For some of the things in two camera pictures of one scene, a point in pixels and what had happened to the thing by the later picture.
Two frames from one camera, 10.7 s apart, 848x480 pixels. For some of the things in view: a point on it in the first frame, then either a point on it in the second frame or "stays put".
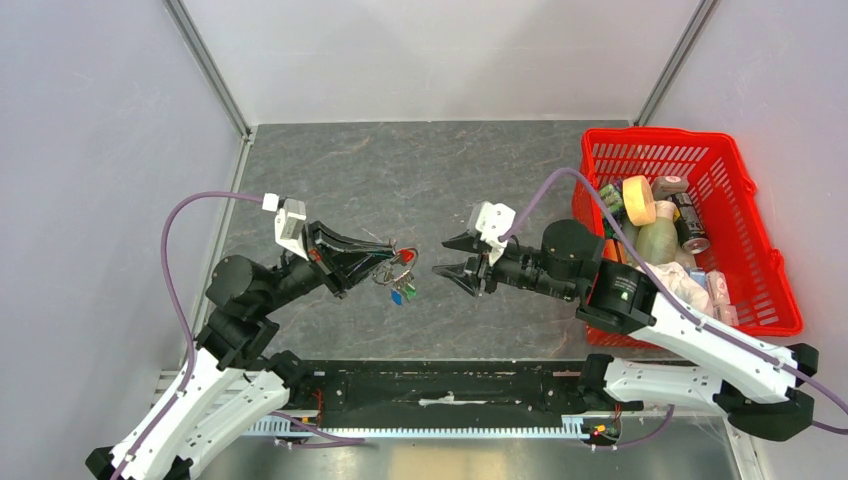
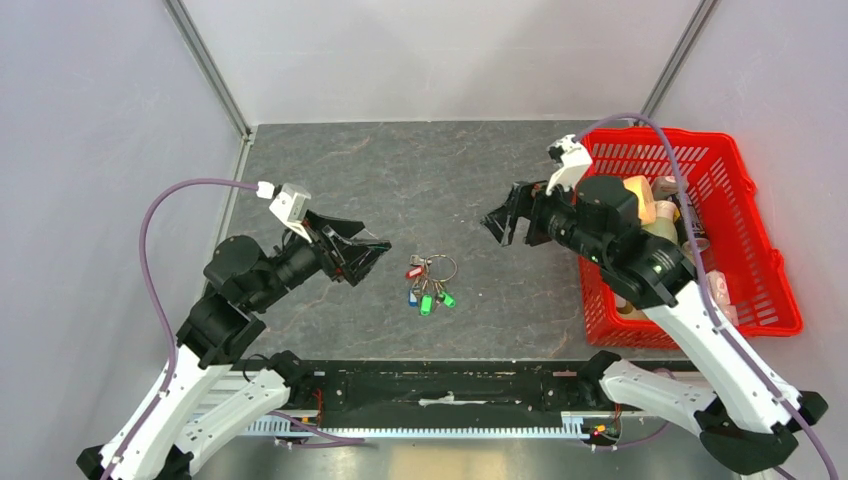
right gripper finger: x=465 y=274 -> x=500 y=223
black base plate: x=442 y=388 stays put
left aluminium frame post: x=211 y=67 stays put
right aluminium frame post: x=705 y=13 stays put
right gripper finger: x=470 y=241 -> x=521 y=200
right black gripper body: x=486 y=271 -> x=542 y=217
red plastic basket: x=740 y=248 stays put
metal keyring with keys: x=398 y=270 -> x=426 y=292
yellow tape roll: x=639 y=199 stays put
